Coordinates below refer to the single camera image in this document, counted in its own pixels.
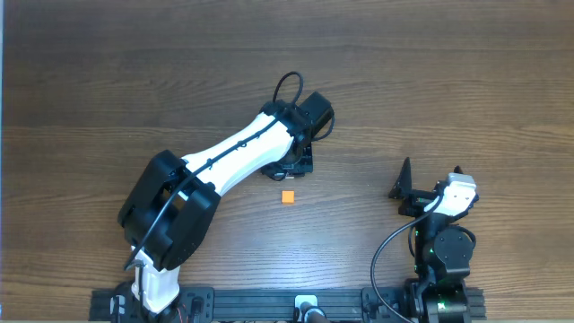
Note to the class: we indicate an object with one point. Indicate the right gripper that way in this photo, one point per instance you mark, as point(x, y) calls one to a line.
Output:
point(414, 204)

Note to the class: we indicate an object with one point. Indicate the orange cube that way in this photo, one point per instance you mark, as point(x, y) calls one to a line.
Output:
point(288, 198)

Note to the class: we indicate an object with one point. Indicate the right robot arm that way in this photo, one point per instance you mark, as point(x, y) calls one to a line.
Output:
point(450, 249)

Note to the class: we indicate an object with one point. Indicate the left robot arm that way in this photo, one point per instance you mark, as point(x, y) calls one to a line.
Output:
point(251, 152)

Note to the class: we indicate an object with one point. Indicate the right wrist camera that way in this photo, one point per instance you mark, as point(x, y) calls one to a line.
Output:
point(457, 193)

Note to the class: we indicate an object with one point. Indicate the mounting rail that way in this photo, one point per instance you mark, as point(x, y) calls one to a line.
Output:
point(260, 305)

